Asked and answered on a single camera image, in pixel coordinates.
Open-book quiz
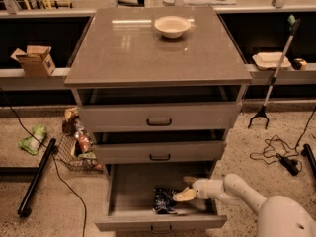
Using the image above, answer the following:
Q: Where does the wire basket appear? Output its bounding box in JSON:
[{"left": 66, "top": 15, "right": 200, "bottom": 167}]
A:
[{"left": 57, "top": 135, "right": 104, "bottom": 173}]

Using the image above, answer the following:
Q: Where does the grey drawer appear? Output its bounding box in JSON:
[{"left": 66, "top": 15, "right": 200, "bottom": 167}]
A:
[
  {"left": 94, "top": 141, "right": 226, "bottom": 164},
  {"left": 78, "top": 103, "right": 241, "bottom": 132},
  {"left": 96, "top": 162, "right": 227, "bottom": 234}
]

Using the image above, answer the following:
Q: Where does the reacher grabber tool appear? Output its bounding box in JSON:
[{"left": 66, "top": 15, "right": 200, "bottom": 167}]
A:
[{"left": 248, "top": 15, "right": 301, "bottom": 128}]

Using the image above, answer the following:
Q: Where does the open cardboard box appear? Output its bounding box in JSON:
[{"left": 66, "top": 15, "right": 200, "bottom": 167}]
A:
[{"left": 11, "top": 45, "right": 55, "bottom": 77}]

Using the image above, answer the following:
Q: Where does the black stand leg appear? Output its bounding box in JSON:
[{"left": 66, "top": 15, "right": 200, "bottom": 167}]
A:
[
  {"left": 0, "top": 138, "right": 57, "bottom": 218},
  {"left": 301, "top": 143, "right": 316, "bottom": 179}
]

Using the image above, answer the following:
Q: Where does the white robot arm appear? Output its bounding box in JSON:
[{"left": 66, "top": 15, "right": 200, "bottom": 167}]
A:
[{"left": 173, "top": 174, "right": 316, "bottom": 237}]

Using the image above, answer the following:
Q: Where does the yellow tape measure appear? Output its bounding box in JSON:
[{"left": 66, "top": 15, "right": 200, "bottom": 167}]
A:
[{"left": 292, "top": 58, "right": 307, "bottom": 70}]

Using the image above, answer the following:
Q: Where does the top grey drawer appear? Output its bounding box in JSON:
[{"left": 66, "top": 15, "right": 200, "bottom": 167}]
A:
[{"left": 78, "top": 103, "right": 241, "bottom": 132}]

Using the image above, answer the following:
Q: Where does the black stand leg left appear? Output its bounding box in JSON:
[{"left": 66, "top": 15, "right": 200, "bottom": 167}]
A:
[{"left": 0, "top": 138, "right": 57, "bottom": 218}]

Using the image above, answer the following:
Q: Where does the green snack bag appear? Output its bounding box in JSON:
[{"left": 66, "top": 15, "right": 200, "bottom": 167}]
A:
[{"left": 18, "top": 124, "right": 46, "bottom": 155}]

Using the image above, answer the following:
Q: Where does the bottom grey drawer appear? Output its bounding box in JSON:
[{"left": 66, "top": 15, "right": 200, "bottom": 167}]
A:
[{"left": 96, "top": 162, "right": 227, "bottom": 234}]

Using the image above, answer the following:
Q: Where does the white foam takeout tray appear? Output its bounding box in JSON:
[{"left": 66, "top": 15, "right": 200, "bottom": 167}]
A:
[{"left": 252, "top": 52, "right": 282, "bottom": 70}]

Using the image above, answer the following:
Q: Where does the black power adapter cable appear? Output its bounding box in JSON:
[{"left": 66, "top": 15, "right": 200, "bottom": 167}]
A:
[{"left": 249, "top": 108, "right": 316, "bottom": 177}]

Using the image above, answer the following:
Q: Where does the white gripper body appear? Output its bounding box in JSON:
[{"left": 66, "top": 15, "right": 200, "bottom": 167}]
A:
[{"left": 192, "top": 178, "right": 224, "bottom": 199}]

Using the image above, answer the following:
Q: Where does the grey drawer cabinet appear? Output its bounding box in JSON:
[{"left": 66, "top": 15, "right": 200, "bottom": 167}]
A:
[{"left": 64, "top": 5, "right": 254, "bottom": 170}]

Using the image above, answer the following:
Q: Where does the white paper bowl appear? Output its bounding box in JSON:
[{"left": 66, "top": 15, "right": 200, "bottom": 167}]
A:
[{"left": 154, "top": 16, "right": 191, "bottom": 39}]

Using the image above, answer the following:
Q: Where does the middle grey drawer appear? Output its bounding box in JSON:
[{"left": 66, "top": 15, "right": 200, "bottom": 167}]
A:
[{"left": 94, "top": 141, "right": 226, "bottom": 164}]

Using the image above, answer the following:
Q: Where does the black stand leg right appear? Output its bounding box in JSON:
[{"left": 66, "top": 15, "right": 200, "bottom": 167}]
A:
[{"left": 301, "top": 143, "right": 316, "bottom": 179}]

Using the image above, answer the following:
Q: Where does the brown snack bag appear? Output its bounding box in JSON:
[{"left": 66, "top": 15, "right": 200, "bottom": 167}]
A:
[{"left": 62, "top": 107, "right": 79, "bottom": 135}]

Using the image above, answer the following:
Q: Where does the red snack packet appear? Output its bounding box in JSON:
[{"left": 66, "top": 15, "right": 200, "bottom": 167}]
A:
[{"left": 74, "top": 131, "right": 92, "bottom": 153}]

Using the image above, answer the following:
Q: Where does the black cable left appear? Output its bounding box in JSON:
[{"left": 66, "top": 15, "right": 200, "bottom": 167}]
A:
[{"left": 0, "top": 86, "right": 88, "bottom": 237}]

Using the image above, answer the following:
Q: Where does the blue chip bag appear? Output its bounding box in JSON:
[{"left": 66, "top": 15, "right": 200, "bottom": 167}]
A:
[{"left": 153, "top": 188, "right": 177, "bottom": 214}]

